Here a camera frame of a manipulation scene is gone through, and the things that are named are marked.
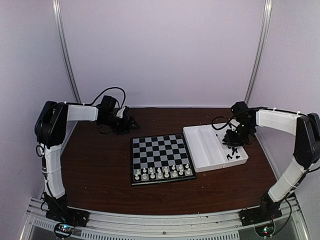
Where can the white plastic divided tray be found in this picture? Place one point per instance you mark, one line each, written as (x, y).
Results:
(205, 150)

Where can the left aluminium frame post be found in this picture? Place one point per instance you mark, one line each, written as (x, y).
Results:
(64, 48)

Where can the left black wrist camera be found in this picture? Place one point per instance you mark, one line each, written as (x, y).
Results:
(108, 103)

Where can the front aluminium rail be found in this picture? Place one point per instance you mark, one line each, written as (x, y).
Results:
(225, 225)

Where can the pile of black chess pieces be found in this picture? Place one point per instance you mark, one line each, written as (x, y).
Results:
(231, 152)

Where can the black white chessboard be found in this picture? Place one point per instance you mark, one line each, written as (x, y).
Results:
(159, 151)

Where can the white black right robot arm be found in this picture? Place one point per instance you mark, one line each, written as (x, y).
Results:
(301, 146)

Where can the right aluminium frame post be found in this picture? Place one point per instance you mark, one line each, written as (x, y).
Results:
(264, 30)

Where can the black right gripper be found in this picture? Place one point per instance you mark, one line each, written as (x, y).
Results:
(232, 142)

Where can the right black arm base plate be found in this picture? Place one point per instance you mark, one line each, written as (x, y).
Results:
(260, 216)

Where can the white chess piece row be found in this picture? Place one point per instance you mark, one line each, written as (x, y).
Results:
(162, 173)

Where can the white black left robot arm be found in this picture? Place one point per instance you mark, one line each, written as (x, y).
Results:
(50, 132)

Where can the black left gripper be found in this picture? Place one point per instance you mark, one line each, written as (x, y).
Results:
(125, 127)

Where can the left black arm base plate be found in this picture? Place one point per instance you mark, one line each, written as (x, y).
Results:
(58, 210)

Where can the aluminium frame post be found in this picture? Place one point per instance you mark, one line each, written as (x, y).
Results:
(264, 30)
(64, 48)

